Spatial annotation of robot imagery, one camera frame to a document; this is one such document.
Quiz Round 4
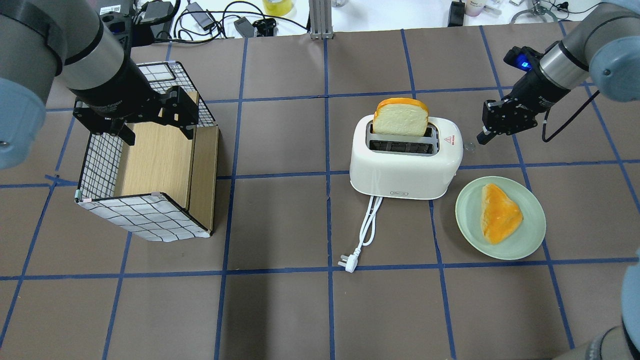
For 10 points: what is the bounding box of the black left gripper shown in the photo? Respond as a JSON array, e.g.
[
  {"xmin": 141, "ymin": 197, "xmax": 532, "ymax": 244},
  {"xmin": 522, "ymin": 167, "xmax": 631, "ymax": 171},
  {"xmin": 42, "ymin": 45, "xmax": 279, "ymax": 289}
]
[{"xmin": 73, "ymin": 86, "xmax": 199, "ymax": 146}]

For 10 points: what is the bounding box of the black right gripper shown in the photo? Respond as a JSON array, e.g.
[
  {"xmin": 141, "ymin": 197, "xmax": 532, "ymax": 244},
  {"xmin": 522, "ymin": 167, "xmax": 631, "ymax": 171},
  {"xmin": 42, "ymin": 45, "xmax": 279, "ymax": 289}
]
[{"xmin": 476, "ymin": 82, "xmax": 547, "ymax": 146}]

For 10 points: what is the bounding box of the white two-slot toaster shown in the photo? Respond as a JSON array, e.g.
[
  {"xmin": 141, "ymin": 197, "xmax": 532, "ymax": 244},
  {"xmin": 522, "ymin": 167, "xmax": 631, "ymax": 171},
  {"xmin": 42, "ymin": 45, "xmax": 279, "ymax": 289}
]
[{"xmin": 349, "ymin": 114, "xmax": 464, "ymax": 200}]

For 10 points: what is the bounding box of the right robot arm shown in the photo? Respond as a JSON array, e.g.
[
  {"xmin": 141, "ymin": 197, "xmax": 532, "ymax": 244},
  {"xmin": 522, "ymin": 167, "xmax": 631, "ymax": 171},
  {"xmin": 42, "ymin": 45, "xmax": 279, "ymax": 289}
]
[{"xmin": 477, "ymin": 0, "xmax": 640, "ymax": 145}]

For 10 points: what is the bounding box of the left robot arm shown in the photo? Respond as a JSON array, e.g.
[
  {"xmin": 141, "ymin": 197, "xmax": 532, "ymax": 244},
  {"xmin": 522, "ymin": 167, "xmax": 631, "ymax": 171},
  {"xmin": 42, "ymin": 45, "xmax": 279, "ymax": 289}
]
[{"xmin": 0, "ymin": 0, "xmax": 199, "ymax": 169}]

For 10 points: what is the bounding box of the toast slice in toaster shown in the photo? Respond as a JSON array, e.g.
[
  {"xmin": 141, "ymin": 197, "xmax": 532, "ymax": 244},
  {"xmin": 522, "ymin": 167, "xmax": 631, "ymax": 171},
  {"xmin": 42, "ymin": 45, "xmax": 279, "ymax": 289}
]
[{"xmin": 372, "ymin": 97, "xmax": 429, "ymax": 137}]

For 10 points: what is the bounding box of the triangular orange bread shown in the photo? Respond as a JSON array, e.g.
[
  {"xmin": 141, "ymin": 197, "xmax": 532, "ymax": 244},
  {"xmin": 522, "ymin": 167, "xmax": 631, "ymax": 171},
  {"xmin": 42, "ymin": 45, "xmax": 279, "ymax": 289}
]
[{"xmin": 480, "ymin": 183, "xmax": 524, "ymax": 245}]

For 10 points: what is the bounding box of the light green plate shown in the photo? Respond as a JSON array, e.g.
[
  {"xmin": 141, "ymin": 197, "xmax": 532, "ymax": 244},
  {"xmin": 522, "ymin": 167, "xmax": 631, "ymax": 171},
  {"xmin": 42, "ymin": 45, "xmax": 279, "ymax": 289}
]
[{"xmin": 455, "ymin": 176, "xmax": 547, "ymax": 260}]

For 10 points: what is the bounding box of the black power adapter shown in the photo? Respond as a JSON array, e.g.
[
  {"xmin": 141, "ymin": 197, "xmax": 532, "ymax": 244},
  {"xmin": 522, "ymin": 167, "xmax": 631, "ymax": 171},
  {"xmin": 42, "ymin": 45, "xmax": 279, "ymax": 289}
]
[{"xmin": 186, "ymin": 2, "xmax": 215, "ymax": 31}]

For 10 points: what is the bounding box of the yellow tape roll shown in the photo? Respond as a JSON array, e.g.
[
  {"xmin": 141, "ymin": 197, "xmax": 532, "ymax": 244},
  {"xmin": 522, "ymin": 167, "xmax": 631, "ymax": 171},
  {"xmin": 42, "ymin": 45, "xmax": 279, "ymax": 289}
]
[{"xmin": 262, "ymin": 0, "xmax": 294, "ymax": 18}]

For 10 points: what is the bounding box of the wire basket with wooden shelf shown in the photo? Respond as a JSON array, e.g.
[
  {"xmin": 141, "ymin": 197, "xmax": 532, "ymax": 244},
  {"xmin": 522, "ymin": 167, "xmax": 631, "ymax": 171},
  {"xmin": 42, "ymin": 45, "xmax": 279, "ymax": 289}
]
[{"xmin": 74, "ymin": 61, "xmax": 220, "ymax": 242}]

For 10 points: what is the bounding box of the white power cable with plug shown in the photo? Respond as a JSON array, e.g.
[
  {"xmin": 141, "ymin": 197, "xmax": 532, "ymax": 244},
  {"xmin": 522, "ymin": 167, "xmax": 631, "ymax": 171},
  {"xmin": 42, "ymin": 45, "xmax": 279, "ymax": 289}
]
[{"xmin": 338, "ymin": 195, "xmax": 385, "ymax": 273}]

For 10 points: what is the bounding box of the aluminium frame post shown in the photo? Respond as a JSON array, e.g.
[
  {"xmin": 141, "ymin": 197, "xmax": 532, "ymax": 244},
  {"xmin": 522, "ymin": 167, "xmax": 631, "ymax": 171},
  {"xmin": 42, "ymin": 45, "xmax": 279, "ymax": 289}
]
[{"xmin": 308, "ymin": 0, "xmax": 335, "ymax": 40}]

